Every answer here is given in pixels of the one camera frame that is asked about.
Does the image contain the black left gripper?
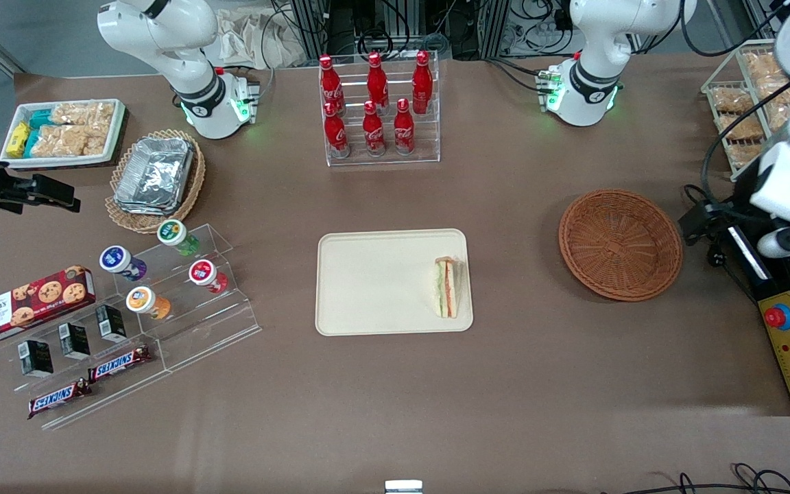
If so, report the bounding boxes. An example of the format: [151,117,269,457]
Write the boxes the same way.
[678,199,756,246]

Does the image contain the triangle sandwich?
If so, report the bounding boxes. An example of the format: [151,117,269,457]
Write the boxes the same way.
[433,257,465,320]

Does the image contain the brown wicker basket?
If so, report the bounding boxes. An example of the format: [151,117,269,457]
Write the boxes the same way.
[558,189,684,303]

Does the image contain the white snack tray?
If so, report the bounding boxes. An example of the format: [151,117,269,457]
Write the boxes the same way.
[0,98,127,169]

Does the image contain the light wicker basket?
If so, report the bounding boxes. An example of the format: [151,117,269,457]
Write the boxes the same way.
[105,129,206,235]

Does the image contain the beige plastic tray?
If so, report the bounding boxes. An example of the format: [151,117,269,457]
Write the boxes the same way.
[315,228,474,337]

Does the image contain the clear rice cracker pack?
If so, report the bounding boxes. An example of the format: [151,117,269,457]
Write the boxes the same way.
[84,101,116,128]
[83,125,110,156]
[30,125,87,158]
[51,103,87,127]

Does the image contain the yellow snack packet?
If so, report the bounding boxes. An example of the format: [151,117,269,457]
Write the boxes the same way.
[7,122,32,158]

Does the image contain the purple lid yoghurt cup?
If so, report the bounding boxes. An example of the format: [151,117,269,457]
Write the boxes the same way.
[99,245,148,283]

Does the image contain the bagged fried snack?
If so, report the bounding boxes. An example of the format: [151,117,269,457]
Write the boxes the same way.
[719,115,765,142]
[730,143,770,166]
[710,86,754,115]
[765,86,790,132]
[743,51,780,88]

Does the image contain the stack of foil trays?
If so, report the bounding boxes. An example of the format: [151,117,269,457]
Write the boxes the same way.
[114,137,195,215]

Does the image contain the black table appliance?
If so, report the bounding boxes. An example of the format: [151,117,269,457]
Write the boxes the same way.
[728,206,790,416]

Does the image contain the red Walkers cookie box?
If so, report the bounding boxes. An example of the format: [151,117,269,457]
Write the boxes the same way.
[0,266,96,348]

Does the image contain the green lid yoghurt cup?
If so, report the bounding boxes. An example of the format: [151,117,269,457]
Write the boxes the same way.
[157,219,201,257]

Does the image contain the orange lid yoghurt cup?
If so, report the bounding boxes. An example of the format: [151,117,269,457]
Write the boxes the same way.
[125,286,172,322]

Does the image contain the small black box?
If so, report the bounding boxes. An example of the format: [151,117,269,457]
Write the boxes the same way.
[95,305,128,343]
[18,340,54,378]
[58,322,91,360]

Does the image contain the red lid yoghurt cup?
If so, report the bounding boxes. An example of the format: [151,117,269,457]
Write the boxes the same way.
[189,259,230,295]

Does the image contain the Snickers chocolate bar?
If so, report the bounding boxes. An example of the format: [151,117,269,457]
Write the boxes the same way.
[88,345,152,384]
[27,379,93,420]

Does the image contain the clear acrylic cup riser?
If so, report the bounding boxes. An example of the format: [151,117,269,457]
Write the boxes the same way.
[110,223,262,373]

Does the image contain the clear acrylic snack riser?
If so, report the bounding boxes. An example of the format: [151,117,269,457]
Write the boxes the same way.
[0,295,171,432]

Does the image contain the beige cloth bag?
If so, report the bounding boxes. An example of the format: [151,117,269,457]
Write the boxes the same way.
[215,5,308,69]

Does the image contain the clear acrylic bottle rack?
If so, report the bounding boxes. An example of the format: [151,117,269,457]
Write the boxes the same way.
[318,51,441,167]

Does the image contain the red cola bottle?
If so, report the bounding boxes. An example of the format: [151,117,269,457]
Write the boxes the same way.
[366,52,390,110]
[411,50,434,115]
[323,102,350,160]
[318,55,346,115]
[393,98,416,156]
[362,100,387,158]

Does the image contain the black plug cable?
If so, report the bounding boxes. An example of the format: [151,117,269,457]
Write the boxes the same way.
[706,237,761,304]

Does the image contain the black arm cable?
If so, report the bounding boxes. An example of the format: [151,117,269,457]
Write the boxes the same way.
[699,81,790,208]

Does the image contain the white wire rack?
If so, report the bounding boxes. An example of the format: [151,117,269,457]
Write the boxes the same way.
[701,39,790,182]

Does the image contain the black base cables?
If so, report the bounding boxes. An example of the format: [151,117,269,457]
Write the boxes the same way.
[483,56,548,94]

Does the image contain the black floor cables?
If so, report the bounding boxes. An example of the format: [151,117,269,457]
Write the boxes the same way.
[604,462,790,494]

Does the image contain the metal equipment frame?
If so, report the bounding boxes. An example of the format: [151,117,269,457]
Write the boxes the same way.
[288,0,514,61]

